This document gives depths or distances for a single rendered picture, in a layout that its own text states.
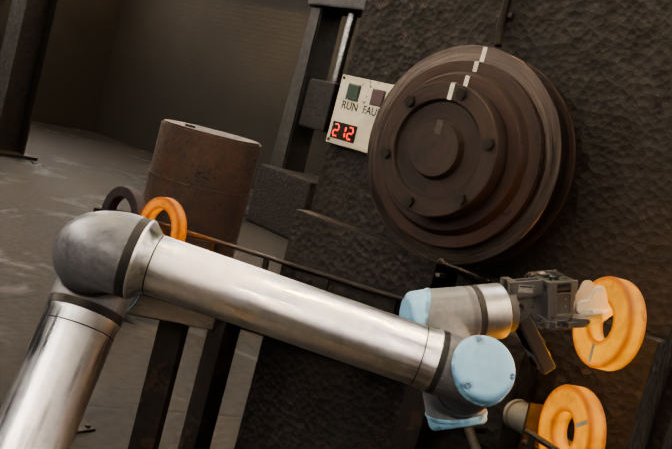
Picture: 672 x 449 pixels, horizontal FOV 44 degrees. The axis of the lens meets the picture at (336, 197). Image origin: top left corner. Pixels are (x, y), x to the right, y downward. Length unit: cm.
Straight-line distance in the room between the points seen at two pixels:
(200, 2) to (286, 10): 166
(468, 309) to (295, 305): 31
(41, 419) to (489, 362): 62
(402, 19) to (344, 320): 114
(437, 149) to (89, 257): 81
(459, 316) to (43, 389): 62
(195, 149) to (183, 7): 783
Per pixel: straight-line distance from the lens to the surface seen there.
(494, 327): 134
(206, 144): 449
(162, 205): 241
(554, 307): 139
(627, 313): 143
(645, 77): 181
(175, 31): 1224
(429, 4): 209
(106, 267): 114
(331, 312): 112
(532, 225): 169
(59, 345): 126
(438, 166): 169
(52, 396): 125
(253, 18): 1115
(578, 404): 149
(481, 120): 167
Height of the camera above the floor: 112
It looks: 5 degrees down
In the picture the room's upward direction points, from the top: 15 degrees clockwise
